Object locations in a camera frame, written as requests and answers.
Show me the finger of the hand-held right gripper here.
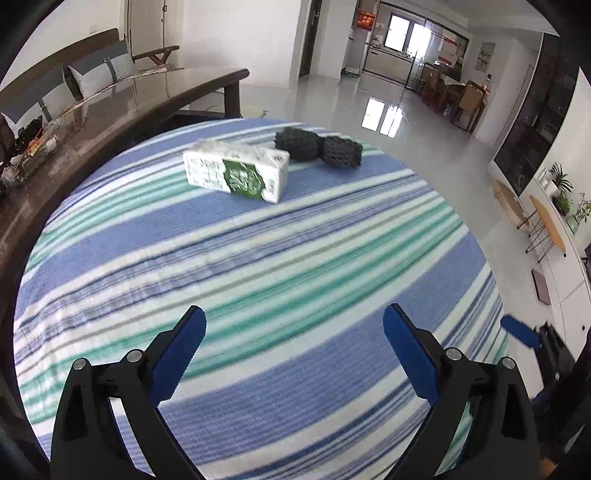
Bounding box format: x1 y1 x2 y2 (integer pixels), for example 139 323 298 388
501 315 544 350

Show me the oval wooden side table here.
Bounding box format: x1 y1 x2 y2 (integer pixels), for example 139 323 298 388
525 195 568 264

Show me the striped tablecloth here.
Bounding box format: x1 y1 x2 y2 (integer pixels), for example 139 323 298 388
13 117 509 480

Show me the patterned sofa throw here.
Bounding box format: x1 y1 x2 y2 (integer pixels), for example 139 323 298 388
134 65 185 77

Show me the tall green houseplant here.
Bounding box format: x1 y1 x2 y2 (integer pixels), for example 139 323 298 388
547 162 573 195

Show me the wooden dining chair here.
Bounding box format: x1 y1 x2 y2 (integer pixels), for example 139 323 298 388
420 64 441 104
452 80 486 134

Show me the clear snack tray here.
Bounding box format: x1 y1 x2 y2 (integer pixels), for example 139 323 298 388
7 113 63 178

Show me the grey white cushion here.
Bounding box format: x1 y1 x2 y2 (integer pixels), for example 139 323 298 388
0 65 70 137
68 41 138 100

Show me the round wooden stool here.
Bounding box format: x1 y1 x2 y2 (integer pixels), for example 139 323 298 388
491 178 529 229

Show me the tall black cabinet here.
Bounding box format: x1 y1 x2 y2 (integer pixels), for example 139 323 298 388
493 34 580 197

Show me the leafy green houseplant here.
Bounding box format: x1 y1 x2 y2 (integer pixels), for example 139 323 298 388
570 194 591 234

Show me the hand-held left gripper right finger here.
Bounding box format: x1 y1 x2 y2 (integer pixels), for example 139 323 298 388
382 303 541 480

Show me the brown book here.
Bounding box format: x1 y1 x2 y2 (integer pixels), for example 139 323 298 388
531 268 553 306

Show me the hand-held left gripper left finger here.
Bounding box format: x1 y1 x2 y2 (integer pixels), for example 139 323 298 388
50 305 208 480

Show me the green white milk carton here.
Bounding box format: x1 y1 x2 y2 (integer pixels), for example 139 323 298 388
183 142 291 204

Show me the dark wooden door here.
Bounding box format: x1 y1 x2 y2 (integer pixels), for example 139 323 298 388
299 0 322 78

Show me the dark glass-top coffee table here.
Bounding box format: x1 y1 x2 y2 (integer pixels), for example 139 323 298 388
0 68 250 324

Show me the brown sofa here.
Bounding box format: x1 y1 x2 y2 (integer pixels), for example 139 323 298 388
0 28 181 139

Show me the wooden dining table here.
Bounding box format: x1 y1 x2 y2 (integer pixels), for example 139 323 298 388
438 74 467 116

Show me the black foam net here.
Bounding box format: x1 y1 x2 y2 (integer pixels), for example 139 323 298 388
274 128 324 163
320 135 365 169

